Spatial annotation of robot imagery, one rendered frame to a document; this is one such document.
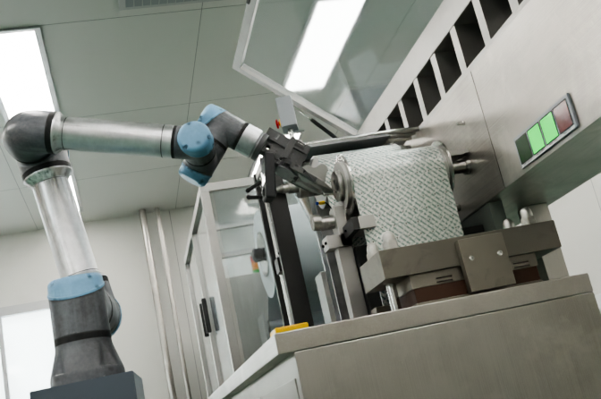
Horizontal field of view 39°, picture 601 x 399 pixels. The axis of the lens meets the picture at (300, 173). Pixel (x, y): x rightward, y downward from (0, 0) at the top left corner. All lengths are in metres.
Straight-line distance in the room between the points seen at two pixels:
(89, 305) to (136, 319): 5.67
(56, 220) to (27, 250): 5.65
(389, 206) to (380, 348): 0.45
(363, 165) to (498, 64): 0.38
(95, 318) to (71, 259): 0.22
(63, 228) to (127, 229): 5.64
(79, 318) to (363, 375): 0.59
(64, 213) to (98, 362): 0.41
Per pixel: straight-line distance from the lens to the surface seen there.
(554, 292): 1.78
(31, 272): 7.61
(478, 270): 1.77
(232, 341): 2.88
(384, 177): 2.00
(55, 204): 2.02
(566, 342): 1.77
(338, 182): 1.99
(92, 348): 1.78
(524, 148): 1.86
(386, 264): 1.73
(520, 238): 1.84
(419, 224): 1.99
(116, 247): 7.60
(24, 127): 1.96
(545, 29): 1.76
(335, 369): 1.61
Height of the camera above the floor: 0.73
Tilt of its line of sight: 16 degrees up
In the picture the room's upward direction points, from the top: 13 degrees counter-clockwise
